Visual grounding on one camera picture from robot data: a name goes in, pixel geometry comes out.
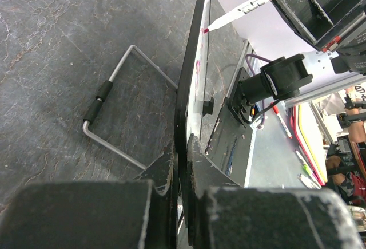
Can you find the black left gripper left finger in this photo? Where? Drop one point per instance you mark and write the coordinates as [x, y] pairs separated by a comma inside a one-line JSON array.
[[138, 213]]

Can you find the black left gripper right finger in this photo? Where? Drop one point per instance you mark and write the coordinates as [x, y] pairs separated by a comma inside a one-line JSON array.
[[222, 214]]

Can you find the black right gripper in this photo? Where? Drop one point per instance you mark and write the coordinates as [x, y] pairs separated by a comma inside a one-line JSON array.
[[329, 25]]

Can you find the white marker with magenta cap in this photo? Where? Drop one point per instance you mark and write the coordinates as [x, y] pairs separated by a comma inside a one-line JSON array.
[[236, 13]]

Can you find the small black framed whiteboard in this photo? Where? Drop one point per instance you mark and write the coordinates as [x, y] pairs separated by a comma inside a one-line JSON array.
[[190, 107]]

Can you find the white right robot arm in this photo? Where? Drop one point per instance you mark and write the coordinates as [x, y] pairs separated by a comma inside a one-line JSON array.
[[283, 77]]

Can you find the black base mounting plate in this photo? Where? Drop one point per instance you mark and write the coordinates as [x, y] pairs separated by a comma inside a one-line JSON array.
[[228, 146]]

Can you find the green highlighter pen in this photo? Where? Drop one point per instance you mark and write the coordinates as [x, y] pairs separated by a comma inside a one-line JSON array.
[[307, 169]]

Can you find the red capped marker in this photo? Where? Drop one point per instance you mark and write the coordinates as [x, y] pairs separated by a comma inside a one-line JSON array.
[[282, 122]]

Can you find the colourful board stack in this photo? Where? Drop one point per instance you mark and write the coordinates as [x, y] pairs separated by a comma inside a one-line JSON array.
[[305, 127]]

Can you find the seated person in red shirt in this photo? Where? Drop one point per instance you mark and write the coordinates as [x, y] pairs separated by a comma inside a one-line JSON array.
[[352, 185]]

